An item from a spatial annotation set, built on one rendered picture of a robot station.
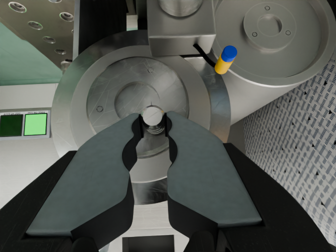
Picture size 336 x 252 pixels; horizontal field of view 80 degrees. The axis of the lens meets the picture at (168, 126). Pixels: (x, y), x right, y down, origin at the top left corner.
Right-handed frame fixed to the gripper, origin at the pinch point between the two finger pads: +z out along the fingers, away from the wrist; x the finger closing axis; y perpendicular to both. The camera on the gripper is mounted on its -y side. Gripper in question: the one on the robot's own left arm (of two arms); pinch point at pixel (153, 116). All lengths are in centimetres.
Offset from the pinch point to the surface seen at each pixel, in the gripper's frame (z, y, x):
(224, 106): 3.8, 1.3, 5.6
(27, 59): 242, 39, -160
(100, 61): 6.5, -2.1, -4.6
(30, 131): 31.9, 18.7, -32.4
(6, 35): 208, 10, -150
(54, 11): 29.0, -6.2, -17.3
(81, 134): 2.5, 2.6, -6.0
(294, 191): 5.9, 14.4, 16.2
